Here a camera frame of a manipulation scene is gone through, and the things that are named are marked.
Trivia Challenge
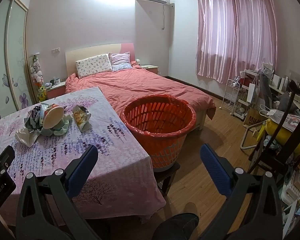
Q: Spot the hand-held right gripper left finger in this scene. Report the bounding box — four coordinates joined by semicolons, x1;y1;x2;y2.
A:
16;145;108;240

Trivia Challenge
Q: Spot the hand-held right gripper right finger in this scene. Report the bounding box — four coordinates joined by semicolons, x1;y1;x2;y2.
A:
199;144;283;240

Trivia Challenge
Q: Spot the pale green wrapper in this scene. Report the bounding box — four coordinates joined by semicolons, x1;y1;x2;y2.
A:
52;114;73;137

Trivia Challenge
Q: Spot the orange plastic laundry basket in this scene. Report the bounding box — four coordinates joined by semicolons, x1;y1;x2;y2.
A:
121;94;197;173

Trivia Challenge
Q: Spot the yellow snack packet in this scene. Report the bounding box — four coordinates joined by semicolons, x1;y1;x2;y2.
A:
72;105;92;132

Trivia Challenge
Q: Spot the red plastic bag liner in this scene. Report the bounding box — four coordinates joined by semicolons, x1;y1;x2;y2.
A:
121;94;197;137

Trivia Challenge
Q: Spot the white bent pipe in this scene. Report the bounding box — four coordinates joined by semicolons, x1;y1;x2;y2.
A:
240;124;261;151

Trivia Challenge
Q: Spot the floral tablecloth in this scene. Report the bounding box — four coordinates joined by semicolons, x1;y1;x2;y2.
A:
0;86;167;220

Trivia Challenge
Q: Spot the dark wooden stool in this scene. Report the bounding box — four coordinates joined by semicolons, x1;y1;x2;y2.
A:
154;162;181;197

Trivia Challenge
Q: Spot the small yellow packet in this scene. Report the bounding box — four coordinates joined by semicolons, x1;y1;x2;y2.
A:
255;125;266;141

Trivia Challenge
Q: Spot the brown paper bag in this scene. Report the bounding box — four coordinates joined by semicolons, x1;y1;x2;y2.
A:
243;107;265;128

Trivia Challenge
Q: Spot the dark wooden chair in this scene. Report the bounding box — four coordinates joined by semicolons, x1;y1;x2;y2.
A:
247;79;300;180

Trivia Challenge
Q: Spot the white storage cart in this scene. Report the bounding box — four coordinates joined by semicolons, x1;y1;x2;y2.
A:
236;69;261;119

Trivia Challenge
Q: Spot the white paper bag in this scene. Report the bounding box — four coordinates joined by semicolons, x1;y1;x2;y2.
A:
247;82;259;103

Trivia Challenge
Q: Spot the pink nightstand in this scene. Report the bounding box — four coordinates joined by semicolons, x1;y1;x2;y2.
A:
45;81;67;100
140;64;159;75

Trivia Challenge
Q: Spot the yellow green plush toy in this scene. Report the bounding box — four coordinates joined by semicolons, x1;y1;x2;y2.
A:
37;85;48;103

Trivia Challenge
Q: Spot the large yellow tub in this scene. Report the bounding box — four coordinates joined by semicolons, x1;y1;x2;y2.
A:
265;118;300;155

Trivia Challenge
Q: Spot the grey hanging cloth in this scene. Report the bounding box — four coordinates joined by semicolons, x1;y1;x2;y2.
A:
259;72;273;105

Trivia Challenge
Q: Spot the pink duvet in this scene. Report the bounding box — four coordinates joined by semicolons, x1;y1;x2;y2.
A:
64;65;217;130

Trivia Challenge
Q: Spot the white floral pillow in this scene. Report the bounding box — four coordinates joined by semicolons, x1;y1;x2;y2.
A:
76;53;113;78

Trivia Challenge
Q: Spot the plush toy bouquet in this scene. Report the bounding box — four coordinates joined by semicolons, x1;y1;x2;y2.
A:
29;52;44;86

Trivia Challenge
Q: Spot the pink striped pillow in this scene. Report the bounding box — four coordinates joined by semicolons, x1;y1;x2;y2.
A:
109;52;132;71

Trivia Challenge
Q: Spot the glass door wardrobe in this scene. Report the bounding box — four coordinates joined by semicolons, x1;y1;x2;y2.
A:
0;0;35;125

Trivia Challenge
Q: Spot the beige pink bed headboard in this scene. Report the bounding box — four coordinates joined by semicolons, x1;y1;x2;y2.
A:
65;42;135;78

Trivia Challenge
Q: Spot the pink curtain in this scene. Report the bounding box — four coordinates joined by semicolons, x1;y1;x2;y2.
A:
195;0;278;84

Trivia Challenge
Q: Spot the white wire rack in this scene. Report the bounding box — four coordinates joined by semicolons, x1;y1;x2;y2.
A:
221;76;242;116

